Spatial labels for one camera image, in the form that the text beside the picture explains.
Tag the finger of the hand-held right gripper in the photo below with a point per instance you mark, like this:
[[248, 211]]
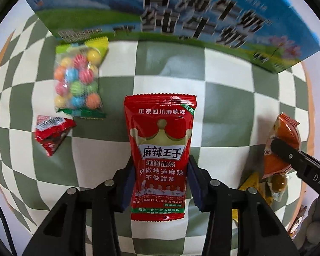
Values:
[[285, 152]]

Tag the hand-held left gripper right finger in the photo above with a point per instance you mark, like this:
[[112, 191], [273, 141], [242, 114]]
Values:
[[197, 186]]

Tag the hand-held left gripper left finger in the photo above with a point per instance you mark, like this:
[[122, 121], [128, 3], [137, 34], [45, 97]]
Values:
[[128, 189]]

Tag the orange snack packet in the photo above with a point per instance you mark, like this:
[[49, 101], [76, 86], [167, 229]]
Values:
[[285, 130]]

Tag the red spicy strip packet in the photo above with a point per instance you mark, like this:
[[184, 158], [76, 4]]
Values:
[[160, 138]]

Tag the printed cardboard box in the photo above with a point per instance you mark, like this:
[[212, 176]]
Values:
[[109, 10]]

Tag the person's right hand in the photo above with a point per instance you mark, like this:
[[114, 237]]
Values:
[[316, 226]]

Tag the clear braised egg packet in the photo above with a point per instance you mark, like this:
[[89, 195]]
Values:
[[278, 184]]

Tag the yellow snack packet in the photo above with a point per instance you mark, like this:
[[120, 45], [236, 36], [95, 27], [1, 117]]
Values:
[[254, 184]]

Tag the green white checkered blanket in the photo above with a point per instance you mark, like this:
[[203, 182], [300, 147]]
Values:
[[224, 104]]

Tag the small red candy packet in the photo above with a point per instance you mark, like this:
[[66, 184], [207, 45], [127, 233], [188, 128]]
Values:
[[53, 133]]

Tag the colourful candy ball bag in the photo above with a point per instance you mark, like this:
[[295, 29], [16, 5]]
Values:
[[77, 80]]

